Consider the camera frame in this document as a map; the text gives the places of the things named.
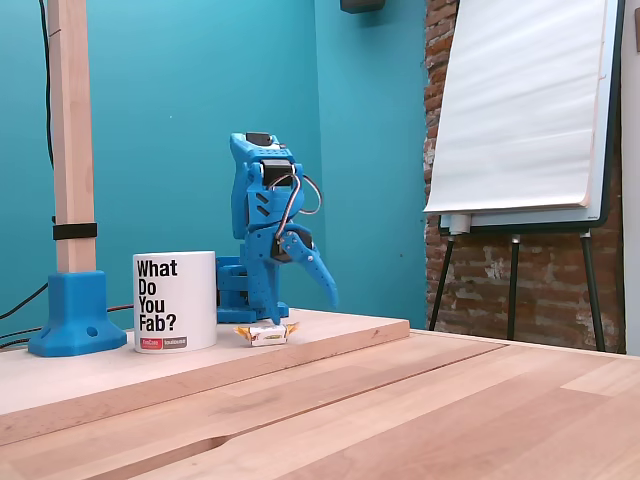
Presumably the yellow white sweet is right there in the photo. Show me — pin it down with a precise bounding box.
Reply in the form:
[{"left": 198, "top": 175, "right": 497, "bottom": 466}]
[{"left": 234, "top": 321, "right": 301, "bottom": 348}]

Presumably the white mug with black print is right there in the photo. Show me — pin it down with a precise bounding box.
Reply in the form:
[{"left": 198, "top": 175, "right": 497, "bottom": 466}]
[{"left": 132, "top": 250, "right": 219, "bottom": 355}]

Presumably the light wooden board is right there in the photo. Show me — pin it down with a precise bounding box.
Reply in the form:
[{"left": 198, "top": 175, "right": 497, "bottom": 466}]
[{"left": 0, "top": 307, "right": 412, "bottom": 416}]

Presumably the white flipchart paper pad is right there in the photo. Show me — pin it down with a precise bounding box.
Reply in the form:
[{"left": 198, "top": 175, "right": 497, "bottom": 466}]
[{"left": 423, "top": 0, "right": 609, "bottom": 214}]

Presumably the flipchart easel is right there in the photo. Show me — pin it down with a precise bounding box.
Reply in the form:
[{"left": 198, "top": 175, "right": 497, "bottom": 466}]
[{"left": 428, "top": 0, "right": 626, "bottom": 354}]

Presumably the black strap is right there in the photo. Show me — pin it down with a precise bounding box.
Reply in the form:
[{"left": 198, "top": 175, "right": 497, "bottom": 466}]
[{"left": 52, "top": 223, "right": 99, "bottom": 241}]

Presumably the blue post base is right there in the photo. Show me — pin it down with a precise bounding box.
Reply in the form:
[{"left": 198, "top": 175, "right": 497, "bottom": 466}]
[{"left": 28, "top": 270, "right": 128, "bottom": 358}]

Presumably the wooden post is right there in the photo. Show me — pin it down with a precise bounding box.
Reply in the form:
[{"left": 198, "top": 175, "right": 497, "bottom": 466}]
[{"left": 45, "top": 0, "right": 97, "bottom": 275}]

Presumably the black cable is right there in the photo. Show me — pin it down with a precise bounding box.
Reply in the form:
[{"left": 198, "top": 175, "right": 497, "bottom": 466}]
[
  {"left": 38, "top": 0, "right": 55, "bottom": 171},
  {"left": 0, "top": 282, "right": 50, "bottom": 321}
]

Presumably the dark wall box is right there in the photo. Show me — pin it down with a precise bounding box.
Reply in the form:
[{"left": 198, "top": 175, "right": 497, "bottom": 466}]
[{"left": 340, "top": 0, "right": 386, "bottom": 15}]

